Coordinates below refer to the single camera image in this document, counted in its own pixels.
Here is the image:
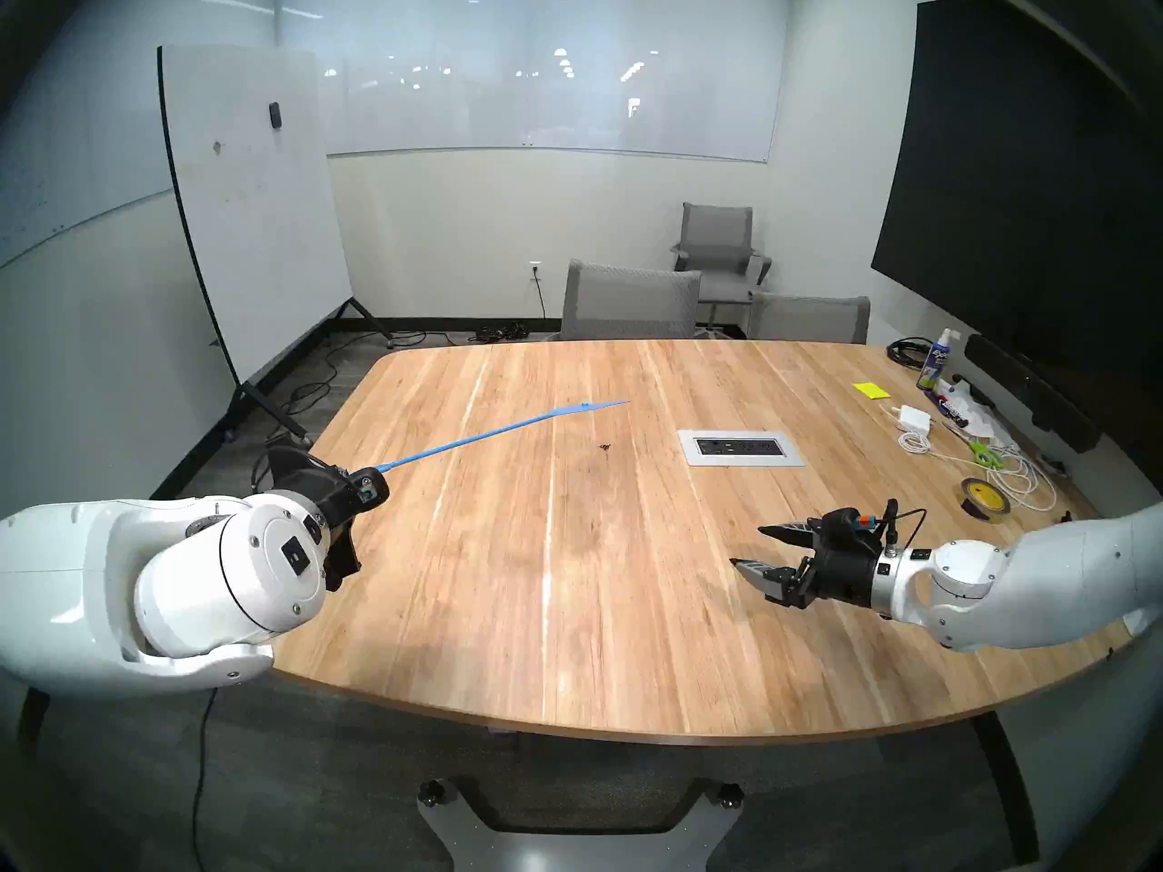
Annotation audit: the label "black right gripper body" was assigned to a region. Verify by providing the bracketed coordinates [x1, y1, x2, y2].
[803, 543, 886, 605]

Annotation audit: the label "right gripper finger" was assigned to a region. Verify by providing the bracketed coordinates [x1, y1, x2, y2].
[728, 555, 814, 607]
[756, 512, 828, 546]

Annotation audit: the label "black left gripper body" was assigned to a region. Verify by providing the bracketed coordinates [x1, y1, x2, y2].
[268, 443, 366, 594]

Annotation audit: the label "blue plastic fly swatter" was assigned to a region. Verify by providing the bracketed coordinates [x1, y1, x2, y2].
[375, 400, 631, 474]

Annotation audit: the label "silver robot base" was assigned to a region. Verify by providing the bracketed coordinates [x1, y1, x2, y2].
[416, 775, 746, 872]

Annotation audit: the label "silver table power outlet box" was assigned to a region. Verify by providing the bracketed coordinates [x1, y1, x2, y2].
[678, 430, 807, 468]

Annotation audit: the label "black and yellow tape roll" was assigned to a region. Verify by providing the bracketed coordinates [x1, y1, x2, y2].
[956, 478, 1011, 522]

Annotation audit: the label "clear bag of markers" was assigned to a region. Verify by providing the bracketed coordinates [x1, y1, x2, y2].
[931, 377, 1019, 449]

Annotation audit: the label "grey mesh office chair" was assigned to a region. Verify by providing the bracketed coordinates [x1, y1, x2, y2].
[560, 260, 702, 342]
[747, 292, 871, 345]

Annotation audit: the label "whiteboard cleaner spray bottle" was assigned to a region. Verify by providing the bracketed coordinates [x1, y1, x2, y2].
[916, 328, 960, 391]

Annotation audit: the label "black video sound bar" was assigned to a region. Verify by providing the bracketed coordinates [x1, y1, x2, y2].
[963, 333, 1102, 454]

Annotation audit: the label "mobile whiteboard on black stand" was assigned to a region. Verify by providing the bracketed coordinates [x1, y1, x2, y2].
[157, 45, 396, 449]

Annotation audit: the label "grey office chair with armrests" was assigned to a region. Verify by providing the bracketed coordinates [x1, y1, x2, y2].
[671, 203, 773, 335]

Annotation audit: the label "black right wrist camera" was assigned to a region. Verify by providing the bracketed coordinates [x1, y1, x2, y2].
[820, 505, 880, 542]

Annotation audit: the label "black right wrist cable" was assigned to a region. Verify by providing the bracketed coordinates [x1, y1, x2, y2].
[877, 495, 928, 553]

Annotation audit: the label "white charging cable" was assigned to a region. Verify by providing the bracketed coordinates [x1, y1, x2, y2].
[877, 403, 1059, 514]

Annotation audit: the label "green handled scissors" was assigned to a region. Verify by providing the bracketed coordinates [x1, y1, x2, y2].
[940, 422, 1006, 471]

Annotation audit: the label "thin black floor cord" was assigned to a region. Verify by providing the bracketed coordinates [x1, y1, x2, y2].
[189, 689, 219, 872]

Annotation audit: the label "large black wall screen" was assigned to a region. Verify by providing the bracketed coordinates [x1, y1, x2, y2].
[870, 0, 1163, 499]

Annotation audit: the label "glass wall board with handwriting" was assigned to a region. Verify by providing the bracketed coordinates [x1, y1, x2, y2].
[0, 0, 278, 270]

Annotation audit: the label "large glass wall whiteboard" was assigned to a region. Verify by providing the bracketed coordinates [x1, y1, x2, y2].
[277, 0, 791, 164]

